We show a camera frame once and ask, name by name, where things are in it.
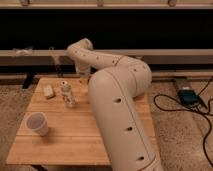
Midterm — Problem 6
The wooden table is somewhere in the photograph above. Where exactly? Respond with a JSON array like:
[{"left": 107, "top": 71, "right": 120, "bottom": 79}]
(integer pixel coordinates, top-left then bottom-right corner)
[{"left": 5, "top": 77, "right": 162, "bottom": 167}]

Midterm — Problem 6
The black power adapter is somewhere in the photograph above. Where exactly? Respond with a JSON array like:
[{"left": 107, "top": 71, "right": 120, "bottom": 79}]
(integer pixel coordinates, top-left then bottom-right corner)
[{"left": 178, "top": 89, "right": 199, "bottom": 105}]

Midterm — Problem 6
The white sponge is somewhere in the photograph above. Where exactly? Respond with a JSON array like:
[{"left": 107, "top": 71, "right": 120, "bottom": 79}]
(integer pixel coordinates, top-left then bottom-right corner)
[{"left": 43, "top": 85, "right": 55, "bottom": 99}]

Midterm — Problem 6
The black cable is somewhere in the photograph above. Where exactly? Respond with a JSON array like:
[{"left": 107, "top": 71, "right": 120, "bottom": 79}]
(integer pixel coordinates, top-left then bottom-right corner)
[{"left": 153, "top": 75, "right": 213, "bottom": 168}]

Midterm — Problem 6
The clear plastic bottle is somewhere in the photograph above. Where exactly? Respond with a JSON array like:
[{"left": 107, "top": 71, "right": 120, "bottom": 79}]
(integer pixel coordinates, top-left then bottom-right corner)
[{"left": 61, "top": 81, "right": 76, "bottom": 108}]

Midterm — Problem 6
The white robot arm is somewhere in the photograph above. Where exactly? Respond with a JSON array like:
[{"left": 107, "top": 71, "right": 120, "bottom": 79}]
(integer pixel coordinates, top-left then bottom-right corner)
[{"left": 67, "top": 38, "right": 163, "bottom": 171}]

